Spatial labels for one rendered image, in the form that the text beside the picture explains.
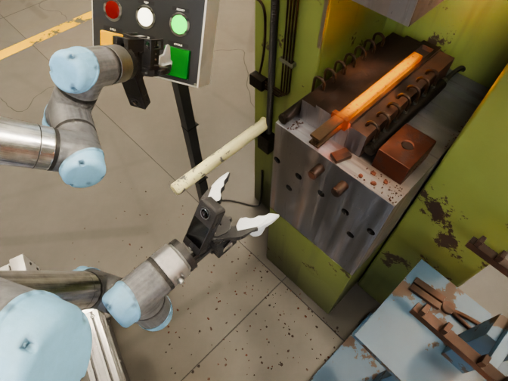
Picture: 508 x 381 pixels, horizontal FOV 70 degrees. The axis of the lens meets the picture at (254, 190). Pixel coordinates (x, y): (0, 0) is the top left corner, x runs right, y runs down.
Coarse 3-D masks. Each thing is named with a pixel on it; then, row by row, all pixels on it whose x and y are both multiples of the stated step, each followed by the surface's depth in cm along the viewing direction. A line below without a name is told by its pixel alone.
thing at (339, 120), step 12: (408, 60) 99; (396, 72) 97; (384, 84) 94; (360, 96) 92; (372, 96) 92; (348, 108) 89; (360, 108) 90; (336, 120) 86; (348, 120) 86; (312, 132) 84; (324, 132) 84; (336, 132) 88; (312, 144) 86
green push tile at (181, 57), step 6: (174, 48) 97; (180, 48) 97; (174, 54) 98; (180, 54) 97; (186, 54) 97; (174, 60) 98; (180, 60) 98; (186, 60) 97; (174, 66) 99; (180, 66) 98; (186, 66) 98; (174, 72) 100; (180, 72) 99; (186, 72) 99; (186, 78) 99
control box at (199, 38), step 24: (96, 0) 99; (120, 0) 97; (144, 0) 95; (168, 0) 93; (192, 0) 91; (216, 0) 95; (96, 24) 102; (120, 24) 100; (168, 24) 96; (192, 24) 94; (192, 48) 96; (192, 72) 99
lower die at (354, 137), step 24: (384, 48) 107; (408, 48) 105; (432, 48) 104; (360, 72) 99; (384, 72) 98; (408, 72) 98; (432, 72) 99; (312, 96) 96; (336, 96) 94; (384, 96) 93; (312, 120) 97; (360, 120) 89; (384, 120) 89; (360, 144) 89
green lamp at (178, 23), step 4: (176, 16) 94; (180, 16) 94; (172, 20) 95; (176, 20) 94; (180, 20) 94; (184, 20) 94; (172, 24) 95; (176, 24) 95; (180, 24) 94; (184, 24) 94; (172, 28) 95; (176, 28) 95; (180, 28) 95; (184, 28) 94; (176, 32) 96; (180, 32) 95
